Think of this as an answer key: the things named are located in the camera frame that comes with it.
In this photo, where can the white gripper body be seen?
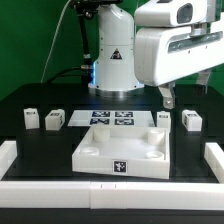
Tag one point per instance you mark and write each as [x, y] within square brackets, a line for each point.
[163, 55]

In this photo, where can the white sheet with markers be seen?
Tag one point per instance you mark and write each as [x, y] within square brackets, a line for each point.
[117, 117]

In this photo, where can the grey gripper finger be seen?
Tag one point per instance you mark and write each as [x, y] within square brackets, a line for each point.
[203, 79]
[168, 94]

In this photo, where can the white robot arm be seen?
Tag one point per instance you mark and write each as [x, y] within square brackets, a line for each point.
[113, 71]

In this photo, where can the white U-shaped obstacle fence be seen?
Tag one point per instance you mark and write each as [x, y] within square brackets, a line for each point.
[104, 195]

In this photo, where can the white square table top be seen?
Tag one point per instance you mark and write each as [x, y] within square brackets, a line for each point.
[124, 150]

